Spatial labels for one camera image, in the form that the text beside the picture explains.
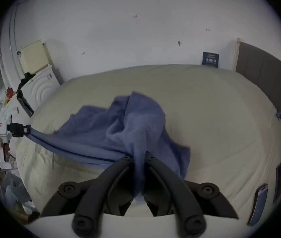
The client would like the grey padded headboard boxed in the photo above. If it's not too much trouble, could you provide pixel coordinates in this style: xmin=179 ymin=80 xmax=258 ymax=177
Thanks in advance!
xmin=235 ymin=42 xmax=281 ymax=143

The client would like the person's left hand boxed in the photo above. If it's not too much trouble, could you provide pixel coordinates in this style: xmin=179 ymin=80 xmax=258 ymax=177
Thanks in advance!
xmin=0 ymin=137 xmax=11 ymax=159

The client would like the white washing machine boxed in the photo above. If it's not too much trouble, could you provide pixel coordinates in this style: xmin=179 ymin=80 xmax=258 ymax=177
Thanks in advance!
xmin=16 ymin=65 xmax=61 ymax=117

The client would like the purple phone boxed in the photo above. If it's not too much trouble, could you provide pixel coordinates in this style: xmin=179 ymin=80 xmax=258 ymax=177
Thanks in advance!
xmin=247 ymin=184 xmax=269 ymax=226

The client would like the pale yellow foam board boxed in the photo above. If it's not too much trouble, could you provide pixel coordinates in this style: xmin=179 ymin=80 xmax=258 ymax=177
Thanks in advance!
xmin=20 ymin=40 xmax=50 ymax=75

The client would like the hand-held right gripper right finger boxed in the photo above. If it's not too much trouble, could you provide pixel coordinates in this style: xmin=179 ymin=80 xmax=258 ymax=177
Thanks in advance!
xmin=144 ymin=151 xmax=239 ymax=238

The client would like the dark phone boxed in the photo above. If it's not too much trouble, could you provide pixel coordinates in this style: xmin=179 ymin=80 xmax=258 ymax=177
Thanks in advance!
xmin=273 ymin=162 xmax=281 ymax=204

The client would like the bed with beige sheet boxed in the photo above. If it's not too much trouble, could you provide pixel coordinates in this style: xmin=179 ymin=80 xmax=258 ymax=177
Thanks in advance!
xmin=15 ymin=64 xmax=281 ymax=226

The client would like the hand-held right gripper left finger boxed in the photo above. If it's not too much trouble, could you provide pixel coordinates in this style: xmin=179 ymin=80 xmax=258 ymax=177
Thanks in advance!
xmin=40 ymin=155 xmax=135 ymax=238

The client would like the blue garment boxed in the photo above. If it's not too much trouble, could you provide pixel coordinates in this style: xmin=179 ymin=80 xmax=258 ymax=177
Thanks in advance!
xmin=24 ymin=91 xmax=191 ymax=200

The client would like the dark blue booklet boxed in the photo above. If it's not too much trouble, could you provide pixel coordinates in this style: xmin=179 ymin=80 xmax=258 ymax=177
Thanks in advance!
xmin=202 ymin=52 xmax=219 ymax=68

